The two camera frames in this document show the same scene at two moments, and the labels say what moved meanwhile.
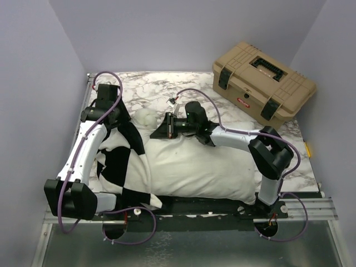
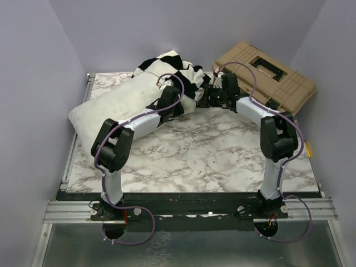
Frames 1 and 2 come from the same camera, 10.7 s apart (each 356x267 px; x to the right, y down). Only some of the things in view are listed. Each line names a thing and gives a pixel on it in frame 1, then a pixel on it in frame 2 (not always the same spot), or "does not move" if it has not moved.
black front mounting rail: (192, 214) does not move
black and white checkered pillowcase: (122, 167) to (193, 81)
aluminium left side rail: (89, 82) does not move
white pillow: (186, 166) to (88, 118)
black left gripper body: (122, 114) to (176, 110)
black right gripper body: (182, 126) to (216, 97)
